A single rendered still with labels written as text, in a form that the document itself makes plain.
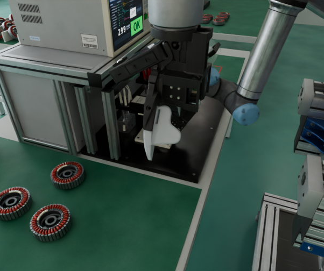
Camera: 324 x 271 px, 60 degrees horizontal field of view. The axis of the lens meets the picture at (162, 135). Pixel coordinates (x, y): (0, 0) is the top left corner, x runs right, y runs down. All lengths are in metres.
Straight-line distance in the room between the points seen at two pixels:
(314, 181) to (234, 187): 1.36
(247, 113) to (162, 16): 0.56
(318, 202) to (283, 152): 1.76
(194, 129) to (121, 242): 0.58
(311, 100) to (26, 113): 1.06
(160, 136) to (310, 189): 0.40
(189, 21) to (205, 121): 0.91
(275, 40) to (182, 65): 0.46
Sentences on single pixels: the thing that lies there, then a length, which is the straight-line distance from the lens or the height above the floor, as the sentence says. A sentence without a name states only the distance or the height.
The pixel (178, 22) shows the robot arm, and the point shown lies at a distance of 0.38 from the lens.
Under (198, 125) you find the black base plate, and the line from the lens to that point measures 1.24.
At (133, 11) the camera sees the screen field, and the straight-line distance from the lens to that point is 1.11.
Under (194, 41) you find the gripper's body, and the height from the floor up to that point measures 1.34.
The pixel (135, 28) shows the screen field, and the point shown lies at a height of 1.16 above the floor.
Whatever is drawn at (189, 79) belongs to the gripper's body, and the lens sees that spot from 0.40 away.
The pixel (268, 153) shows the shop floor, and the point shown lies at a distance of 2.43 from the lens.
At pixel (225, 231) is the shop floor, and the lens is 1.81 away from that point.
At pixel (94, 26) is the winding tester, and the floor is 1.21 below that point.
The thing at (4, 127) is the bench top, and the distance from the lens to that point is 1.43.
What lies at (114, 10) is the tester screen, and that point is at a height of 1.25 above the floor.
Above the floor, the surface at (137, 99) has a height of 0.92.
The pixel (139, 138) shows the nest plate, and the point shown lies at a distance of 1.13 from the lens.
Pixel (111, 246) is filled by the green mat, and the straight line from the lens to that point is 0.85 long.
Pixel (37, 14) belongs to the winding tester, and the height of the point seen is 1.23.
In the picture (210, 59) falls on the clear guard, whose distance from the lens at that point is 1.23.
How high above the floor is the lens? 1.46
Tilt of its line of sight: 36 degrees down
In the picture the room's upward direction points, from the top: straight up
